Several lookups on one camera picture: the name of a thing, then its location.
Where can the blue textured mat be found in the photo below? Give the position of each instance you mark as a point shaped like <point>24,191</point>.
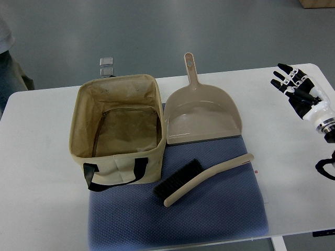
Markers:
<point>227,206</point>

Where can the white table leg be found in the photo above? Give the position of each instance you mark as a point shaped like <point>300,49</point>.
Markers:
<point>278,243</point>

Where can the black table control panel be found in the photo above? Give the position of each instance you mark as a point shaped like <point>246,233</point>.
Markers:
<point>323,233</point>

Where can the beige plastic dustpan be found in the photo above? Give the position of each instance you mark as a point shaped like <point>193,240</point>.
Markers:
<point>200,112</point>

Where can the brown cardboard box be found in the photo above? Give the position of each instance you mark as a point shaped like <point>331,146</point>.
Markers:
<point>317,3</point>

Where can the beige hand broom black bristles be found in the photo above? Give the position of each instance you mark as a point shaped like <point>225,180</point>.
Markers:
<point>191,175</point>

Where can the upper metal floor plate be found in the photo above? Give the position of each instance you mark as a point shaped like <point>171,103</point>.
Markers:
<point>106,61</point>

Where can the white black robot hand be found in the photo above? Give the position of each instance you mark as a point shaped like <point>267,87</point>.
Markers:
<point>307,99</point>

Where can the person in grey clothes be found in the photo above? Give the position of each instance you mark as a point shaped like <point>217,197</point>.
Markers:
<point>13,78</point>

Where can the yellow fabric bag black handles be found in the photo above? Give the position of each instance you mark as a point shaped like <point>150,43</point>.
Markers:
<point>118,133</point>

